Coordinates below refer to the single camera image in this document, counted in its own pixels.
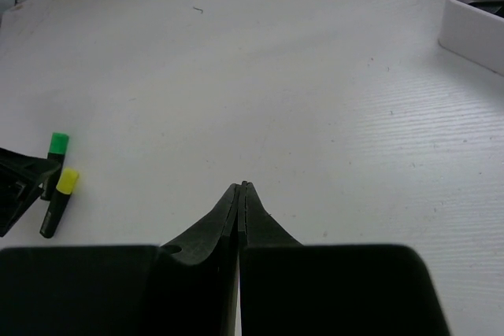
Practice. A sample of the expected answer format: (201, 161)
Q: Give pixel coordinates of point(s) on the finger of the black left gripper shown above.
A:
(22, 179)

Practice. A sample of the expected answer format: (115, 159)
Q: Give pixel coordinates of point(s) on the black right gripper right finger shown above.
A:
(287, 288)

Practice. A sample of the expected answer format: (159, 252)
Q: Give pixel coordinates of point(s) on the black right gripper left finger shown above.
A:
(184, 287)

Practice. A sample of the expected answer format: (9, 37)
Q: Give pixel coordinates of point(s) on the yellow highlighter marker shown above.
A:
(59, 201)

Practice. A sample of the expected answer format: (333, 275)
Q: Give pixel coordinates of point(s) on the green highlighter marker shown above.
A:
(57, 151)

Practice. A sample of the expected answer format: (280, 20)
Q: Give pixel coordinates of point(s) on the orange highlighter marker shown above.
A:
(493, 7)

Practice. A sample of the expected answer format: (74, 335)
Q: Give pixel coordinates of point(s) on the white divided container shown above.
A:
(472, 34)

